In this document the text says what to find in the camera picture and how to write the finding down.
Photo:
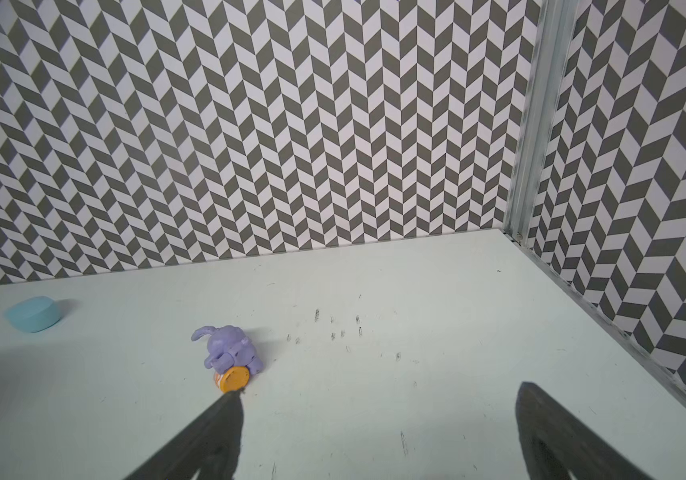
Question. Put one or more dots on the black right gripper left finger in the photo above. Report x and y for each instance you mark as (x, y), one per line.
(208, 448)

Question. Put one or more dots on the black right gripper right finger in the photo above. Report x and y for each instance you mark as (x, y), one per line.
(557, 445)

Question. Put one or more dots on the purple elephant toy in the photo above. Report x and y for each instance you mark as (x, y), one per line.
(231, 355)

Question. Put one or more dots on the light blue round object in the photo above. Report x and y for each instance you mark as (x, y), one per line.
(34, 315)

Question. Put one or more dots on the grey corner frame post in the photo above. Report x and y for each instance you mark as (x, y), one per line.
(555, 30)

